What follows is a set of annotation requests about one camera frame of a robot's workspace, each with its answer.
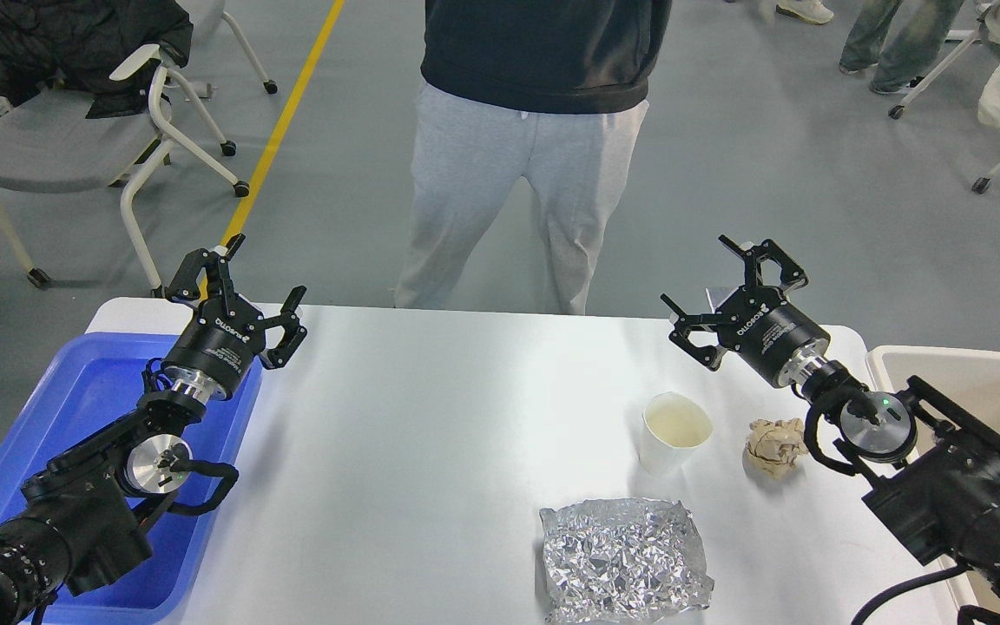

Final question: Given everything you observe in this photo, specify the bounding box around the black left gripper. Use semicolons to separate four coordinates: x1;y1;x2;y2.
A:
161;234;308;400

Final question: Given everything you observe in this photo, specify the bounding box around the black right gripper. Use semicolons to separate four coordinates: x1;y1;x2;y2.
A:
661;234;832;389

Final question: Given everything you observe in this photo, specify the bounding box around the white paper cup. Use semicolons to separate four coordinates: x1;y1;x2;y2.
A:
638;392;714;476

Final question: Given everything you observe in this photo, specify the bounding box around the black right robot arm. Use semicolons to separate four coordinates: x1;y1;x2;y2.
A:
663;236;1000;624

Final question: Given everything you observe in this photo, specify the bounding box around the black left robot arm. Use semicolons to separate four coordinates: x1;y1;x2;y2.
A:
0;234;308;624

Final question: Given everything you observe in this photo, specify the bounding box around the metal floor plate left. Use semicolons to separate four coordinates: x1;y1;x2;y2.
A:
706;287;737;313

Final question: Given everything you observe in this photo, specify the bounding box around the crumpled brown paper ball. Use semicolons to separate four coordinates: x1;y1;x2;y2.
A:
743;417;809;480

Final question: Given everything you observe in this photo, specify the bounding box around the grey office chair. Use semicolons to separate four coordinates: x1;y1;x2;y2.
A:
0;1;250;295

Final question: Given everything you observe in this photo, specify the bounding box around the beige plastic bin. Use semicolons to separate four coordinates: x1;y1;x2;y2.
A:
865;345;1000;624

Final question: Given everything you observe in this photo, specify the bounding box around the crumpled aluminium foil sheet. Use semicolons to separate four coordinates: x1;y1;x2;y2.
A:
539;497;714;624

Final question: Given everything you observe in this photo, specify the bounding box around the person in grey sweatpants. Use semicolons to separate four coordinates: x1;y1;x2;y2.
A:
393;1;672;315

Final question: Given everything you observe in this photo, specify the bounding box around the black jacket on chair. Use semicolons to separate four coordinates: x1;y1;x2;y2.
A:
0;1;194;119

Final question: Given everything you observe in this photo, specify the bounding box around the person in green trousers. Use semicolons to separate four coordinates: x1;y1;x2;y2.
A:
775;0;965;96

